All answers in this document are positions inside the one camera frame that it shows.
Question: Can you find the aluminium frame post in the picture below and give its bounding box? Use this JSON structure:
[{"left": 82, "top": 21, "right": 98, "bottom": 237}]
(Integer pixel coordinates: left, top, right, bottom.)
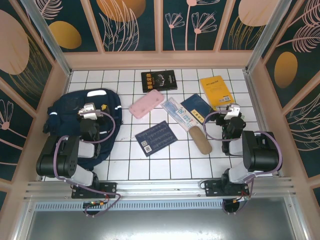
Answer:
[
  {"left": 244, "top": 0, "right": 294, "bottom": 74},
  {"left": 19, "top": 0, "right": 74, "bottom": 77}
]

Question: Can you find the grey vented cable duct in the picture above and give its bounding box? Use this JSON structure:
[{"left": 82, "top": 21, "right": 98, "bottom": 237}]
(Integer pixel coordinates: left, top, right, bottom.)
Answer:
[{"left": 33, "top": 201, "right": 292, "bottom": 213}]

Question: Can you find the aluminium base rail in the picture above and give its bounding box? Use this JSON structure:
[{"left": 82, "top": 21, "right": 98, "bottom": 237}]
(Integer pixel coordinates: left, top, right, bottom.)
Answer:
[{"left": 23, "top": 176, "right": 298, "bottom": 203}]

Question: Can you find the navy blue backpack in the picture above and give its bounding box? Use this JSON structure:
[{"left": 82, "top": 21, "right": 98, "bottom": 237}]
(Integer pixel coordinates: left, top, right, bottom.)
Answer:
[{"left": 42, "top": 87, "right": 124, "bottom": 169}]

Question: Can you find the dark blue printed booklet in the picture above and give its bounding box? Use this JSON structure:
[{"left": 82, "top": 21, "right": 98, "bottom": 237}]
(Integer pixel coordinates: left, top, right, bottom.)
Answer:
[{"left": 134, "top": 120, "right": 179, "bottom": 158}]

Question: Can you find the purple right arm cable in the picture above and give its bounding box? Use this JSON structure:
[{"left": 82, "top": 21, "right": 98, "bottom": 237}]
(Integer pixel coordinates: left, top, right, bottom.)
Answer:
[{"left": 202, "top": 111, "right": 284, "bottom": 216}]

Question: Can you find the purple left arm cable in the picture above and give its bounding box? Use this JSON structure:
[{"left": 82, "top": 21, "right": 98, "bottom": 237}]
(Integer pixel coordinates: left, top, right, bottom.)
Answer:
[{"left": 53, "top": 111, "right": 123, "bottom": 218}]

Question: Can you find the black book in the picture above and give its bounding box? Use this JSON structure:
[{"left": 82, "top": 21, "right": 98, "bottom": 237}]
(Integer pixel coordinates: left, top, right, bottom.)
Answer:
[{"left": 140, "top": 70, "right": 179, "bottom": 94}]

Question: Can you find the yellow book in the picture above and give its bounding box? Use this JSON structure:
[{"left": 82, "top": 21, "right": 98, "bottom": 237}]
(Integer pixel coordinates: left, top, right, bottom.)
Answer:
[{"left": 199, "top": 75, "right": 236, "bottom": 111}]

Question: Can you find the pink pencil case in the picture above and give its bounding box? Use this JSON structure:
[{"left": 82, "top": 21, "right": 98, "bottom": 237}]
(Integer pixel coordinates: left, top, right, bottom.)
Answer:
[{"left": 128, "top": 89, "right": 165, "bottom": 120}]

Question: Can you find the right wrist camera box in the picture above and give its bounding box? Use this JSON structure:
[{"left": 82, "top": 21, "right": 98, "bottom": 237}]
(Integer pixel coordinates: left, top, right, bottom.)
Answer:
[{"left": 223, "top": 104, "right": 241, "bottom": 120}]

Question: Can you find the navy notebook with yellow label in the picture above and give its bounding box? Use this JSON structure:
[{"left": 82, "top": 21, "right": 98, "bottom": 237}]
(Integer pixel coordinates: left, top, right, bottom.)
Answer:
[{"left": 180, "top": 93, "right": 215, "bottom": 126}]

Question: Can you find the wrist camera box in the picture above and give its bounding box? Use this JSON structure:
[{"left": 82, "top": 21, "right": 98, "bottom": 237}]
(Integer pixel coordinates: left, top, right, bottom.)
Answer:
[
  {"left": 77, "top": 102, "right": 99, "bottom": 119},
  {"left": 223, "top": 104, "right": 241, "bottom": 120}
]

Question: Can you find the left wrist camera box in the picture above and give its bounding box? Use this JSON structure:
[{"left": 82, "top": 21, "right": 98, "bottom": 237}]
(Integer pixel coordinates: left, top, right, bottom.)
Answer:
[{"left": 77, "top": 102, "right": 99, "bottom": 119}]

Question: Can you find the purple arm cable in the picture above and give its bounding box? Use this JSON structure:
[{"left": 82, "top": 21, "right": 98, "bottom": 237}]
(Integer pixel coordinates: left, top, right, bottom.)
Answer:
[
  {"left": 53, "top": 111, "right": 123, "bottom": 218},
  {"left": 202, "top": 111, "right": 284, "bottom": 216}
]

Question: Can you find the grey steel sheet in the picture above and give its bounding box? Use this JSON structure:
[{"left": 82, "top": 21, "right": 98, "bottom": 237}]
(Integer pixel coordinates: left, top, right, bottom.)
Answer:
[{"left": 14, "top": 209, "right": 311, "bottom": 240}]

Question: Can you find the clear plastic supplies pouch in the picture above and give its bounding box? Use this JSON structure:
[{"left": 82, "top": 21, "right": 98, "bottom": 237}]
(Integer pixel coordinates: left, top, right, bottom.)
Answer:
[{"left": 160, "top": 97, "right": 201, "bottom": 132}]

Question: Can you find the tan felt case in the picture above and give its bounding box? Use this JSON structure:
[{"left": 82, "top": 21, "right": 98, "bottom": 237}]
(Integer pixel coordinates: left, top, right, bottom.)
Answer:
[{"left": 187, "top": 125, "right": 213, "bottom": 155}]

